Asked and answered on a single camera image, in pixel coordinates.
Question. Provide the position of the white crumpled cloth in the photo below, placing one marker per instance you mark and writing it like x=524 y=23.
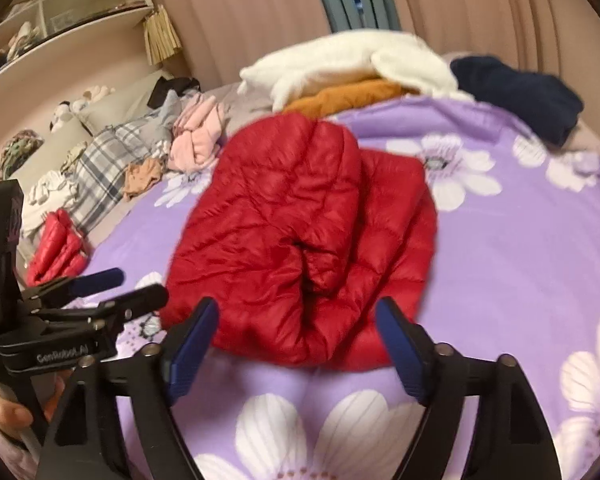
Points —
x=47 y=192

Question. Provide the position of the person's left hand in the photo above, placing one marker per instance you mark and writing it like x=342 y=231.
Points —
x=10 y=412

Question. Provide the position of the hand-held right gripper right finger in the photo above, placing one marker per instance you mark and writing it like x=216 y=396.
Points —
x=402 y=350

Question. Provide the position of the large red puffer jacket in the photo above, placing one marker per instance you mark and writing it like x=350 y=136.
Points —
x=280 y=210

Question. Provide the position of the pink garment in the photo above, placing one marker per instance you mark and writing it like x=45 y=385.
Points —
x=195 y=145

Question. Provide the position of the purple floral bed sheet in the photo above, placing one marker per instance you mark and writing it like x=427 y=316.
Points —
x=505 y=270

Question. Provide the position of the mustard orange garment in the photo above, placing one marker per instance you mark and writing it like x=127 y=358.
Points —
x=345 y=97

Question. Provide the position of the straw tassel hanging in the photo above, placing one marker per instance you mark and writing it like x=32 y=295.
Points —
x=162 y=35

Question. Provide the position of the black and white plush toy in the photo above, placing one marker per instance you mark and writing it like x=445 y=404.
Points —
x=67 y=116

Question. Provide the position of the black garment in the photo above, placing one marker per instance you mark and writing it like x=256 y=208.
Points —
x=172 y=89

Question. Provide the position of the cream wall shelf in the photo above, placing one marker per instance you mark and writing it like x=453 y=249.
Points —
x=80 y=25

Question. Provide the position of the small tan garment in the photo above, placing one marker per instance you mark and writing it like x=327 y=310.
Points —
x=142 y=177

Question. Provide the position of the green patterned cloth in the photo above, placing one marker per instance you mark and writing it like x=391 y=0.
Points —
x=20 y=152

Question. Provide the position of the small red puffer jacket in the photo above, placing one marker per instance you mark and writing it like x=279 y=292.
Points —
x=55 y=245

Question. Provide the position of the person's left forearm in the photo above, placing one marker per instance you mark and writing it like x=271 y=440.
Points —
x=5 y=452

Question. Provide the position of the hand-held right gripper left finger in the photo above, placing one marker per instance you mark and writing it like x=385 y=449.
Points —
x=195 y=350

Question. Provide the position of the beige curtain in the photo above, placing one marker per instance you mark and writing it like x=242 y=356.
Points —
x=480 y=5
x=240 y=10

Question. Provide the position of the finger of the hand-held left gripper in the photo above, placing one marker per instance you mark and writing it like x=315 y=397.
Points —
x=97 y=280
x=140 y=300

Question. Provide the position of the white fleece garment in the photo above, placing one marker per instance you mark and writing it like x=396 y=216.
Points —
x=330 y=57

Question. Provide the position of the beige pillow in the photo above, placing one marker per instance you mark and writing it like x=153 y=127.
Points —
x=55 y=155
x=125 y=105

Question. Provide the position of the navy blue garment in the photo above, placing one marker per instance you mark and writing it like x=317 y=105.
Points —
x=520 y=95

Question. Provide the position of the grey plaid garment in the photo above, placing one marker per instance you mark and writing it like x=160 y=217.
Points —
x=105 y=170

